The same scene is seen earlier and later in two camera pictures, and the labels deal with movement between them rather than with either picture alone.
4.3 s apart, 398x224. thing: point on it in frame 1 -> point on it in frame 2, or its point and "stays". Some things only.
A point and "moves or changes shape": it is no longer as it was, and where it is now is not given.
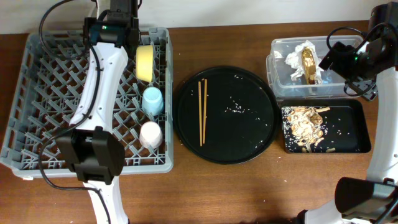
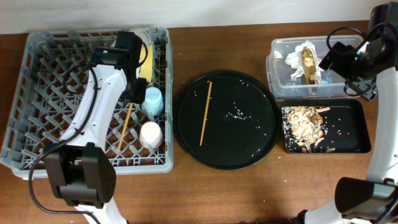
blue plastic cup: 152,102 stays
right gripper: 367,89 stays
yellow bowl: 144,63 stays
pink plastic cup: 150,135 stays
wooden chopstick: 200,110 -> 125,126
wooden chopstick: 204,109 moves or changes shape
